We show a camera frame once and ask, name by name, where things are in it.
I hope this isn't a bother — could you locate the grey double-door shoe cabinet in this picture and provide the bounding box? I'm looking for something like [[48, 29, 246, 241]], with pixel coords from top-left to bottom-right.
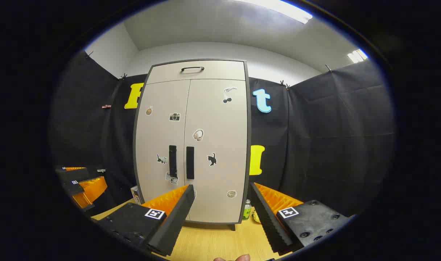
[[133, 59, 252, 231]]

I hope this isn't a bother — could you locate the beige cabinet drawer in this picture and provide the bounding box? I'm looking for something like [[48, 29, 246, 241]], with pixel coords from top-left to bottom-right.
[[146, 60, 247, 84]]

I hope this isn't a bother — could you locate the camera-sticker shoe cabinet door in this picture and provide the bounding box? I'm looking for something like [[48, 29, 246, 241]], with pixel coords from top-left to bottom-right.
[[135, 80, 191, 221]]

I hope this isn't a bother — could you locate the black-cat-sticker shoe cabinet door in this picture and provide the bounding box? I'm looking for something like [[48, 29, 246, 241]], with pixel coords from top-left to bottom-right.
[[184, 78, 249, 224]]

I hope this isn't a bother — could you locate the black backdrop cloth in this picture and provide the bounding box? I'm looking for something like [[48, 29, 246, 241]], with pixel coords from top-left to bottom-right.
[[50, 51, 395, 218]]

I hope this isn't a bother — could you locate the small ceiling light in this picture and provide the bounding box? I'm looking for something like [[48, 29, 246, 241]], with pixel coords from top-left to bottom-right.
[[347, 49, 368, 63]]

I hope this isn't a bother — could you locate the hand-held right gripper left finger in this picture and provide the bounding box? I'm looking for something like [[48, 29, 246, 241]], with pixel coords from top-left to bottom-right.
[[93, 184, 195, 257]]

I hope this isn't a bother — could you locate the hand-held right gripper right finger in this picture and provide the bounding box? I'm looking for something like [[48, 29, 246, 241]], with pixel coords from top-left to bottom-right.
[[248, 182, 352, 255]]

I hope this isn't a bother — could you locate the long ceiling light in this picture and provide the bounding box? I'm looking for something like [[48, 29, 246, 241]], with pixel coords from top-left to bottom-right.
[[239, 0, 313, 24]]

